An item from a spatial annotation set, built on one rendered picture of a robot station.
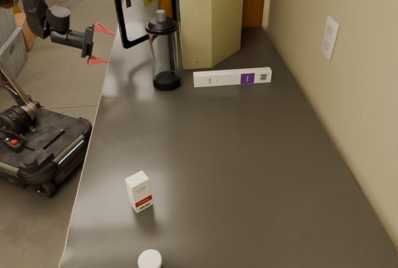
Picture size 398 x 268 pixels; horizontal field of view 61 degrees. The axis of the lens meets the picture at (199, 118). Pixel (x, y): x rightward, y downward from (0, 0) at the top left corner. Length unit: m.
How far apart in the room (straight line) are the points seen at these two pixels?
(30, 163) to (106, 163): 1.10
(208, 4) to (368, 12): 0.54
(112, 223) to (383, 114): 0.66
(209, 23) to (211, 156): 0.52
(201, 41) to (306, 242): 0.79
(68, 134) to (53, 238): 0.62
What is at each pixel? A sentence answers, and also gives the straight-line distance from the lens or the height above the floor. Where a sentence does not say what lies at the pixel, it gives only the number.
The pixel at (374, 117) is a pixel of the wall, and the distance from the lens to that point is 0.90.
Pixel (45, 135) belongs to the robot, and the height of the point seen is 0.26.
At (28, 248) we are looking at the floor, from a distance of 2.08.
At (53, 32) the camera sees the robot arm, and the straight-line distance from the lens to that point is 1.25.
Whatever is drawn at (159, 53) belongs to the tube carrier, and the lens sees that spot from 1.13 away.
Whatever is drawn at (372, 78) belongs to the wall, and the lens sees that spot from 0.90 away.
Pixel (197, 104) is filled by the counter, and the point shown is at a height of 0.94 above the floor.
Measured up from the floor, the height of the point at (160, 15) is 1.20.
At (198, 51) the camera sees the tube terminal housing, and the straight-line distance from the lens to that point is 1.29.
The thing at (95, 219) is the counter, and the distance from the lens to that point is 0.84.
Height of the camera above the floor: 1.60
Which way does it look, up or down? 38 degrees down
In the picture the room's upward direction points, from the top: 2 degrees counter-clockwise
